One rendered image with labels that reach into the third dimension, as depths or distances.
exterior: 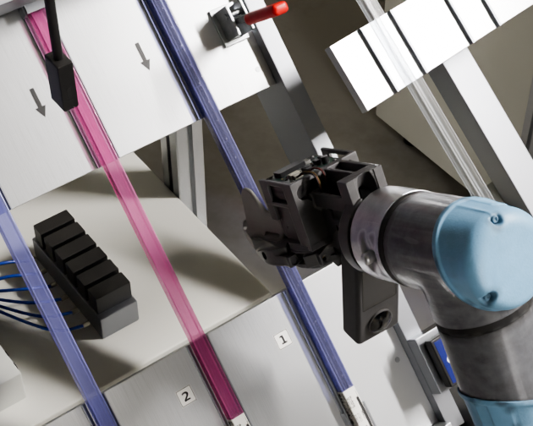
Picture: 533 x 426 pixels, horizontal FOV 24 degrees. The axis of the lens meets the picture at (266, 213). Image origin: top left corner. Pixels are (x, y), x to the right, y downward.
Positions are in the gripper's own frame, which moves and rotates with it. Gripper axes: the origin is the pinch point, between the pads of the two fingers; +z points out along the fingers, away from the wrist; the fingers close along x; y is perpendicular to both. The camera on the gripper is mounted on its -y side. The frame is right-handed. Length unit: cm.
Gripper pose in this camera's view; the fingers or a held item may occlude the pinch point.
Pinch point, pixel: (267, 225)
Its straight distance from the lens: 116.1
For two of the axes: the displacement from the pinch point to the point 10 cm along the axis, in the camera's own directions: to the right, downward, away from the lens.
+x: -8.1, 4.2, -4.1
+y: -3.2, -9.0, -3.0
